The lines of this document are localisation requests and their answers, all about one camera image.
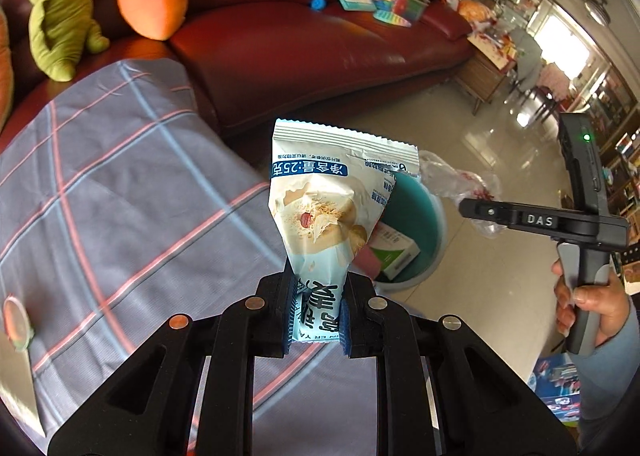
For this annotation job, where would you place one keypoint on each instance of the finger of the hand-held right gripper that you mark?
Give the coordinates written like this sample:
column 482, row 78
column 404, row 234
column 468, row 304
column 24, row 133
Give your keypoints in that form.
column 487, row 211

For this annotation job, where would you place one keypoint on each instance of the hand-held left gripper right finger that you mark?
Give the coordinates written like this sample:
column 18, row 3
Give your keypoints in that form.
column 348, row 331

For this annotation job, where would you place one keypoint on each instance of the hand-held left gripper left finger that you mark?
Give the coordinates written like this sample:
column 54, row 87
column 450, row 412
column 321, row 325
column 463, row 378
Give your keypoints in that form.
column 288, row 331

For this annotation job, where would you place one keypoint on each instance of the clear plastic bag red print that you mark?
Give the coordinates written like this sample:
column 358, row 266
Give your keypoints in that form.
column 450, row 181

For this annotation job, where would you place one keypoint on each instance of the teal plastic basin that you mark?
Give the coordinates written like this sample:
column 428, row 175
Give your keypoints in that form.
column 415, row 216

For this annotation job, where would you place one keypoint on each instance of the long green and white box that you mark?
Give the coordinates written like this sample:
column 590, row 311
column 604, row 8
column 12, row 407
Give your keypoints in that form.
column 395, row 251

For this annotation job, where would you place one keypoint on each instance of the white and blue snack wrapper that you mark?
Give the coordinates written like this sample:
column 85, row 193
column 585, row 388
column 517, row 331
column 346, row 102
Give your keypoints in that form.
column 320, row 206

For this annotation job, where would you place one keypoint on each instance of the person's right forearm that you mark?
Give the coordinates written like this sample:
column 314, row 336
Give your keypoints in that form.
column 610, row 386

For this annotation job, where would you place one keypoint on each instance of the person's right hand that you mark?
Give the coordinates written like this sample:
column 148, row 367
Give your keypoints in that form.
column 612, row 308

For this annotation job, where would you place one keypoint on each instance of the wooden side table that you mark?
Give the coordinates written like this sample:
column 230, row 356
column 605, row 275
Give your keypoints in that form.
column 487, row 76

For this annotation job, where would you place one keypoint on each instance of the round ceiling lamp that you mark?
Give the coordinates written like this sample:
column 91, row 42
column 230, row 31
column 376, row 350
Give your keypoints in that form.
column 597, row 9

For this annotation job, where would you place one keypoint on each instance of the dark red leather sofa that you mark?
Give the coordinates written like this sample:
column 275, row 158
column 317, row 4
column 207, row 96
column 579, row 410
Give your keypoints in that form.
column 300, row 46

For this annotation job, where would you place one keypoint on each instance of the small blue ball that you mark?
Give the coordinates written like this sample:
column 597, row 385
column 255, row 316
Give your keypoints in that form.
column 317, row 2

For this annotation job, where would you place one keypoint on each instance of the round green-rimmed lid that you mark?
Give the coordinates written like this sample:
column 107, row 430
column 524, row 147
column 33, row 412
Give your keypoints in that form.
column 15, row 323

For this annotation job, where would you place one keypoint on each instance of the green dinosaur plush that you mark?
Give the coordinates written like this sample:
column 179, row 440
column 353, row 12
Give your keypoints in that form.
column 55, row 26

